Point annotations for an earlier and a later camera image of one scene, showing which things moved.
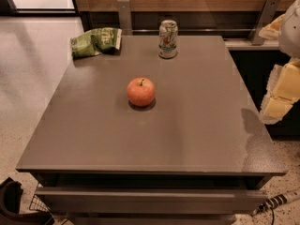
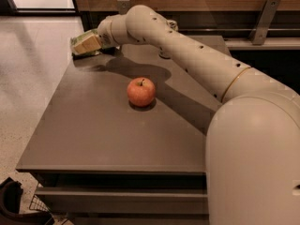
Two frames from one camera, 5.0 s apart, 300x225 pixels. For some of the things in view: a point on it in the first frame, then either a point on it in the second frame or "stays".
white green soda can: [168, 38] stays
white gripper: [291, 32] → [104, 32]
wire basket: [37, 203] stays
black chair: [10, 192] stays
